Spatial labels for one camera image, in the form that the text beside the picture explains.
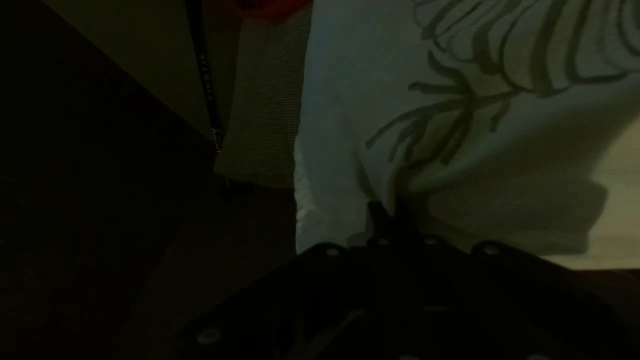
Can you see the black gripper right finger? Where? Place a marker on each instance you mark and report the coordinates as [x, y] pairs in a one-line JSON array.
[[480, 307]]

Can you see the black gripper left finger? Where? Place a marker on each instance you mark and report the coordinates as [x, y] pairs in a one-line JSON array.
[[312, 307]]

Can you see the white coral print pillow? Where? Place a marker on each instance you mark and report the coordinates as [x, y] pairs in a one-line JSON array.
[[373, 81]]

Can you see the red pillow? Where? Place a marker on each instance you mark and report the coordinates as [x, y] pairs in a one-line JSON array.
[[273, 7]]

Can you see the olive green couch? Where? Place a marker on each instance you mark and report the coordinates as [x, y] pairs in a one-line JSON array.
[[266, 101]]

